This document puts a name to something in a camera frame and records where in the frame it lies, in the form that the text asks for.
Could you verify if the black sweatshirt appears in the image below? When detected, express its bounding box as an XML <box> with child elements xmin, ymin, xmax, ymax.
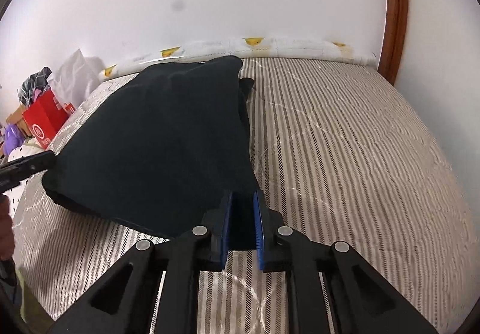
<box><xmin>41</xmin><ymin>56</ymin><xmax>258</xmax><ymax>239</ymax></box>

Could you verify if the dark plaid clothes pile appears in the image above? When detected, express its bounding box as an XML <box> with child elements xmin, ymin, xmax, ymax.
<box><xmin>17</xmin><ymin>67</ymin><xmax>51</xmax><ymax>108</ymax></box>

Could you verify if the person left hand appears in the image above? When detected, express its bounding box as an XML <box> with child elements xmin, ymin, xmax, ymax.
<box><xmin>0</xmin><ymin>194</ymin><xmax>15</xmax><ymax>261</ymax></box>

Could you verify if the white dotted fabric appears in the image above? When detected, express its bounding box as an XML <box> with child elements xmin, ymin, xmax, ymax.
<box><xmin>1</xmin><ymin>144</ymin><xmax>44</xmax><ymax>166</ymax></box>

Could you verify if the purple plastic bag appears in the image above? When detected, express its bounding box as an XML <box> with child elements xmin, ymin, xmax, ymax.
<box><xmin>3</xmin><ymin>124</ymin><xmax>25</xmax><ymax>156</ymax></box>

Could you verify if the orange wooden side table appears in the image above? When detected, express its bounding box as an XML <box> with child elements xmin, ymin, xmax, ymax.
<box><xmin>6</xmin><ymin>104</ymin><xmax>33</xmax><ymax>138</ymax></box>

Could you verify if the red shopping bag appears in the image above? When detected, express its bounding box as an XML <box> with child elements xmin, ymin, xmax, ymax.
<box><xmin>23</xmin><ymin>89</ymin><xmax>75</xmax><ymax>149</ymax></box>

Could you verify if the green blanket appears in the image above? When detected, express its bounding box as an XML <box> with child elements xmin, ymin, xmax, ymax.
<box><xmin>16</xmin><ymin>269</ymin><xmax>53</xmax><ymax>333</ymax></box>

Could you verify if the white paper shopping bag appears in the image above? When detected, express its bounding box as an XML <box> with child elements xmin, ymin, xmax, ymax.
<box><xmin>47</xmin><ymin>49</ymin><xmax>104</xmax><ymax>115</ymax></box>

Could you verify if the striped quilted mattress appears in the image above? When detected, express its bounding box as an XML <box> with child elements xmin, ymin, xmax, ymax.
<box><xmin>14</xmin><ymin>59</ymin><xmax>479</xmax><ymax>333</ymax></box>

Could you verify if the white lemon print sheet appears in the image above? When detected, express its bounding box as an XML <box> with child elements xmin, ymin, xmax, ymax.
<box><xmin>98</xmin><ymin>37</ymin><xmax>377</xmax><ymax>82</ymax></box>

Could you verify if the brown wooden door frame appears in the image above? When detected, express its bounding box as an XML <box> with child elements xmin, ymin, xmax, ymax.
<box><xmin>377</xmin><ymin>0</ymin><xmax>409</xmax><ymax>85</ymax></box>

